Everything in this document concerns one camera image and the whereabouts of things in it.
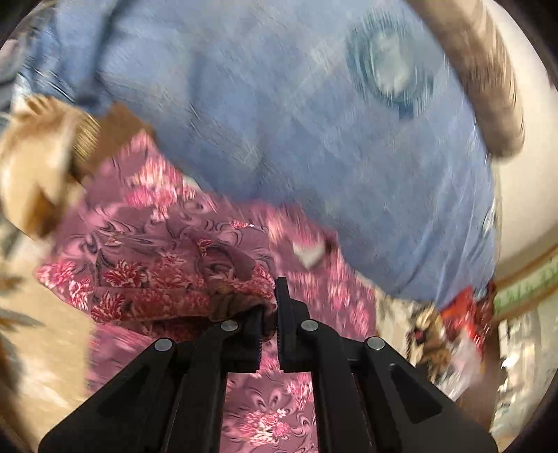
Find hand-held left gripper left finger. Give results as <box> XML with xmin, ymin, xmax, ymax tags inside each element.
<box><xmin>38</xmin><ymin>307</ymin><xmax>265</xmax><ymax>453</ymax></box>

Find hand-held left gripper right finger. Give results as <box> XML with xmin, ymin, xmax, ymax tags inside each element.
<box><xmin>276</xmin><ymin>277</ymin><xmax>498</xmax><ymax>453</ymax></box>

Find pink floral garment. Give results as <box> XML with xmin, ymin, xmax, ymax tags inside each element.
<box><xmin>35</xmin><ymin>131</ymin><xmax>381</xmax><ymax>453</ymax></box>

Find white cloth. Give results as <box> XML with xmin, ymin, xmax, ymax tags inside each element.
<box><xmin>436</xmin><ymin>340</ymin><xmax>485</xmax><ymax>401</ymax></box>

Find red cloth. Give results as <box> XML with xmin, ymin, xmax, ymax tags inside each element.
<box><xmin>440</xmin><ymin>283</ymin><xmax>498</xmax><ymax>354</ymax></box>

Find beige leaf print blanket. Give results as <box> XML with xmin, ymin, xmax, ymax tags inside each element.
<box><xmin>0</xmin><ymin>209</ymin><xmax>437</xmax><ymax>453</ymax></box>

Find blue plaid blanket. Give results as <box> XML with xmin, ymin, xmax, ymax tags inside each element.
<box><xmin>0</xmin><ymin>0</ymin><xmax>502</xmax><ymax>306</ymax></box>

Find green mat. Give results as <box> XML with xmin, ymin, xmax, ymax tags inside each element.
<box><xmin>495</xmin><ymin>261</ymin><xmax>558</xmax><ymax>320</ymax></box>

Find gold bangles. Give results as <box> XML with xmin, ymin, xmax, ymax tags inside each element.
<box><xmin>70</xmin><ymin>114</ymin><xmax>103</xmax><ymax>163</ymax></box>

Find brown striped cushion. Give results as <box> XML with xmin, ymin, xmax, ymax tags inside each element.
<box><xmin>410</xmin><ymin>0</ymin><xmax>526</xmax><ymax>158</ymax></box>

